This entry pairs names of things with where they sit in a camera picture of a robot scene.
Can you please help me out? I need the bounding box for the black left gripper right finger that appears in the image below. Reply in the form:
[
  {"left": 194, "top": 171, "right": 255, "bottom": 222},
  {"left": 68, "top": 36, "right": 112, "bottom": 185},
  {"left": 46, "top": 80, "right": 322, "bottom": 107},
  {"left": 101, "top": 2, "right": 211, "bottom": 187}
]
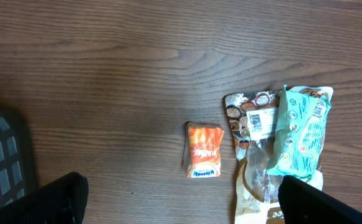
[{"left": 278, "top": 175, "right": 362, "bottom": 224}]

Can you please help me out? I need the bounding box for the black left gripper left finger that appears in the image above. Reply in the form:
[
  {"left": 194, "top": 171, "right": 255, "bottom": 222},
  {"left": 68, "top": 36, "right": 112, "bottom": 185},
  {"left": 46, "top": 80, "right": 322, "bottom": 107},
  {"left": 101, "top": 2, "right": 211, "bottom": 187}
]
[{"left": 0, "top": 172, "right": 88, "bottom": 224}]

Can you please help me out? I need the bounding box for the teal snack packet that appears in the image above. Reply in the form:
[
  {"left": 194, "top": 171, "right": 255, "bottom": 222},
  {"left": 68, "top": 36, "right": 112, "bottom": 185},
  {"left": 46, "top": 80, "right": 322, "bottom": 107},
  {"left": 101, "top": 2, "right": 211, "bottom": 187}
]
[{"left": 267, "top": 85, "right": 333, "bottom": 179}]

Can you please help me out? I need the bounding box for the beige snack bag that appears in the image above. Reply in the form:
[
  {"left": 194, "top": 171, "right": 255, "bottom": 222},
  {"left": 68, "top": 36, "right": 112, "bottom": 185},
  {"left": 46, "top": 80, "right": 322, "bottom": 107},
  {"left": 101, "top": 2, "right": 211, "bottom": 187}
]
[{"left": 225, "top": 90, "right": 323, "bottom": 223}]

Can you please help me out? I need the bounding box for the orange small packet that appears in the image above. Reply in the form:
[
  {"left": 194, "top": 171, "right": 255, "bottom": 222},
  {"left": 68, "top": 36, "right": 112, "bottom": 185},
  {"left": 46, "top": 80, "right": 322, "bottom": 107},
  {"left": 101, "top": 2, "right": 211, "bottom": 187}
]
[{"left": 181, "top": 122, "right": 224, "bottom": 179}]

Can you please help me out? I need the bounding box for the grey plastic shopping basket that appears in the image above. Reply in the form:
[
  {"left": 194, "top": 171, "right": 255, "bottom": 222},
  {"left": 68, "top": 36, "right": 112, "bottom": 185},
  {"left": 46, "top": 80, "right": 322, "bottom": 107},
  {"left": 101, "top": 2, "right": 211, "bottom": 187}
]
[{"left": 0, "top": 108, "right": 38, "bottom": 208}]

